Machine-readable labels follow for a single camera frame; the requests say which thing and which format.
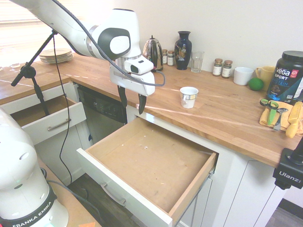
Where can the small clear glass dish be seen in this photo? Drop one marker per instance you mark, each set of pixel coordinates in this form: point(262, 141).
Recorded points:
point(14, 65)

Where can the white kitchen cabinet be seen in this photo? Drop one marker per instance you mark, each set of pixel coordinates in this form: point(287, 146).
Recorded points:
point(236, 170)

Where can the yellow mug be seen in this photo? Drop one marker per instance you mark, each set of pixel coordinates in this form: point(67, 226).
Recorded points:
point(268, 75)

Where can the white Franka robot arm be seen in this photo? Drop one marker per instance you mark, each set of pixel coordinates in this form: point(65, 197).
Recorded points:
point(71, 23)

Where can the dark blue floral vase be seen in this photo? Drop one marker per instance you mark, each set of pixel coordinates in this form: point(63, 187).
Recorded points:
point(182, 52)

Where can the white cup with yellow band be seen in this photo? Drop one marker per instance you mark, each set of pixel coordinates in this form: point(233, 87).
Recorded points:
point(188, 99)

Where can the black Ulanzi camera mount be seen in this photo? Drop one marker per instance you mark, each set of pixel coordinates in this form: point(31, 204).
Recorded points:
point(287, 170)

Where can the black camera stand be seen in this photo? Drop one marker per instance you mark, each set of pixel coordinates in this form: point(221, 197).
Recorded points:
point(28, 71)

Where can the small open wooden drawer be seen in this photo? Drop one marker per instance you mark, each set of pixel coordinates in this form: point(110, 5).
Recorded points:
point(35, 132)

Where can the stainless steel dishwasher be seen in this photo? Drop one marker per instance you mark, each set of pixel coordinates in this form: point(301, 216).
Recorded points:
point(104, 108)

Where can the large open wooden drawer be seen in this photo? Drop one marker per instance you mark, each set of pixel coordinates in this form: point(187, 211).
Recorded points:
point(146, 160)

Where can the yellow cloth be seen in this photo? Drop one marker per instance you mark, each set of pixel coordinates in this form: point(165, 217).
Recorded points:
point(264, 118)

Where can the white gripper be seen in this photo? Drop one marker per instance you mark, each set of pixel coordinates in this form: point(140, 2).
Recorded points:
point(132, 82)

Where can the yellow sheathed knife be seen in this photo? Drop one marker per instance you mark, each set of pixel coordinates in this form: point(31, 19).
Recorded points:
point(294, 116)

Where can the plain white cup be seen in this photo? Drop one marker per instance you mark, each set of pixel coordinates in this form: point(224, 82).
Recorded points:
point(242, 76)

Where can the brown-lid spice jar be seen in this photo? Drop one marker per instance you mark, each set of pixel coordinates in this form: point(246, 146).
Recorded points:
point(217, 68)
point(226, 70)

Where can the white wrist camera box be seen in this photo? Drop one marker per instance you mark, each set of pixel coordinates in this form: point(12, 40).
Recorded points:
point(139, 65)

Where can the green lime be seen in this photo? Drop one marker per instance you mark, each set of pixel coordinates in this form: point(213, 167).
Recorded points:
point(256, 84)

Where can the stack of cream plates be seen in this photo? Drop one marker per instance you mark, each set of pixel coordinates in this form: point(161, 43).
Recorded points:
point(56, 55)

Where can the black Vega protein tub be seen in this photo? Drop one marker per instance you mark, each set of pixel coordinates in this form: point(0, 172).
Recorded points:
point(286, 78)

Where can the clear glass tumbler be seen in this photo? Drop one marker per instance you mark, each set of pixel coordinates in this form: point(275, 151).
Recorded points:
point(197, 62)

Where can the stainless steel kettle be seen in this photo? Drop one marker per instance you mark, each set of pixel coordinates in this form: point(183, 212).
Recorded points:
point(151, 50)

